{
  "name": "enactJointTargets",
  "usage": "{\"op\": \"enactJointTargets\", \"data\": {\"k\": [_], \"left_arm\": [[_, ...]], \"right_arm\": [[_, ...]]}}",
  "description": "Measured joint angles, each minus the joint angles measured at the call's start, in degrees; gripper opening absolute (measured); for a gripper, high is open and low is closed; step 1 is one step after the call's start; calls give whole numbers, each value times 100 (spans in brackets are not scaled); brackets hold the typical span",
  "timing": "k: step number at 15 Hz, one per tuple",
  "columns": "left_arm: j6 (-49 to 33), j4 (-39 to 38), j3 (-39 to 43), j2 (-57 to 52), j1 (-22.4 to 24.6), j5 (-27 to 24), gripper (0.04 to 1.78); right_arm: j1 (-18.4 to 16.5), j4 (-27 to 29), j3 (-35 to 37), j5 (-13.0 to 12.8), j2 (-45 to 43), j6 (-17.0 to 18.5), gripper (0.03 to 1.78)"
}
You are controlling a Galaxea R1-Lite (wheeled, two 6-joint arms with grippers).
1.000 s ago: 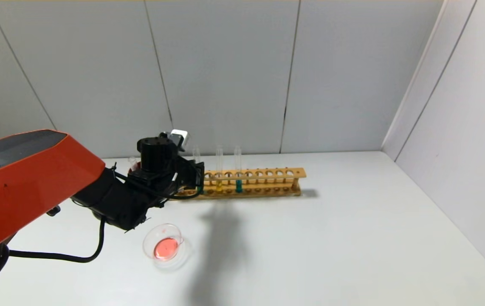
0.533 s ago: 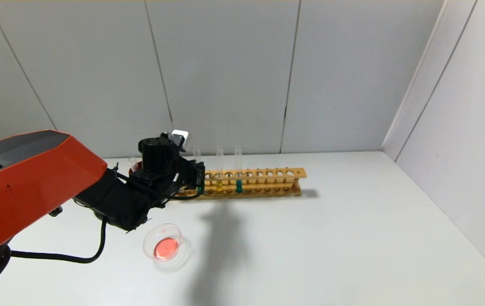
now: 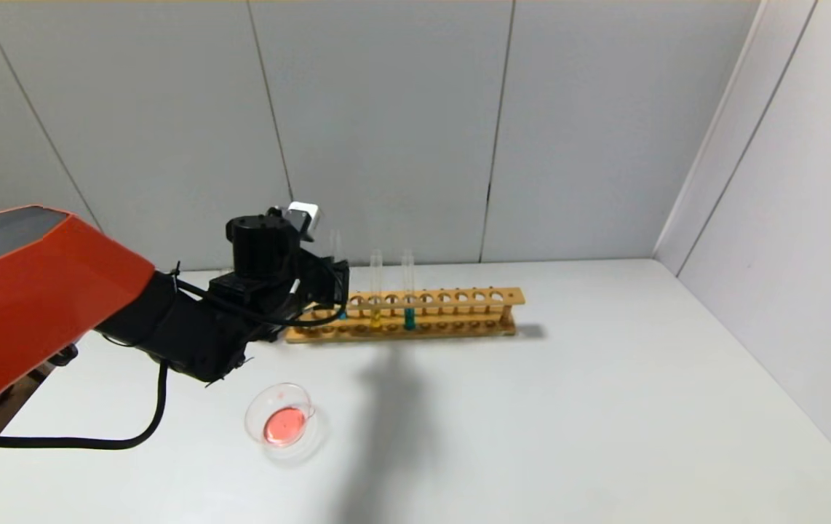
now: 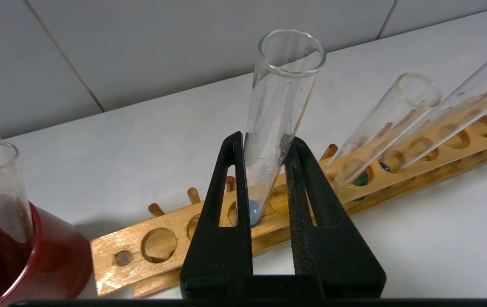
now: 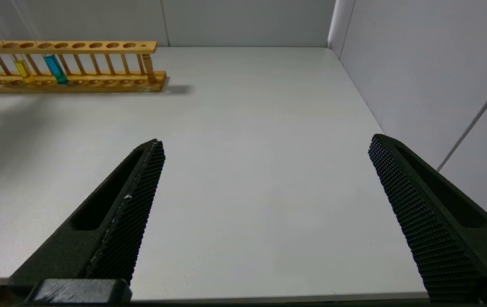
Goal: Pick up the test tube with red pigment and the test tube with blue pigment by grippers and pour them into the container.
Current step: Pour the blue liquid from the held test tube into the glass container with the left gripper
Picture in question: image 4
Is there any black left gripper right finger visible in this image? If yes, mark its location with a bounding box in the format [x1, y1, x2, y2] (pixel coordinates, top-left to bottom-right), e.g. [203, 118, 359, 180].
[284, 136, 387, 299]

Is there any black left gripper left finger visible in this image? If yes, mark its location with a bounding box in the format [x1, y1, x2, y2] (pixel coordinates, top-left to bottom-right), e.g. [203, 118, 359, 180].
[180, 131, 253, 299]

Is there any test tube with blue pigment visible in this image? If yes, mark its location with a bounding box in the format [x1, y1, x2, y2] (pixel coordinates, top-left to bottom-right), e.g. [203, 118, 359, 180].
[235, 29, 327, 226]

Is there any test tube with red pigment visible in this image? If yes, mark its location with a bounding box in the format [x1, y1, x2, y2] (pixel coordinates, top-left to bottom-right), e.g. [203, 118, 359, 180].
[0, 142, 35, 282]

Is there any wooden test tube rack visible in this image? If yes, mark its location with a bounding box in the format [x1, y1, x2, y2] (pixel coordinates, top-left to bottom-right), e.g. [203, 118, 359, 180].
[91, 96, 487, 298]

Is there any test tube with yellow pigment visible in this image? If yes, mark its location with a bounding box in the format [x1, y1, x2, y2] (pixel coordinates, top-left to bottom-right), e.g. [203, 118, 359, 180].
[327, 72, 444, 190]

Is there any test tube with green pigment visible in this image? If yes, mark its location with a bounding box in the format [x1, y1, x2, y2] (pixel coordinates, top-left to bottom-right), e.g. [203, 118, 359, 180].
[380, 50, 487, 171]

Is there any dark red cup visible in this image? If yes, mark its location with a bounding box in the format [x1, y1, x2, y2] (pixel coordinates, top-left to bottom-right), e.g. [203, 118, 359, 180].
[0, 196, 94, 307]

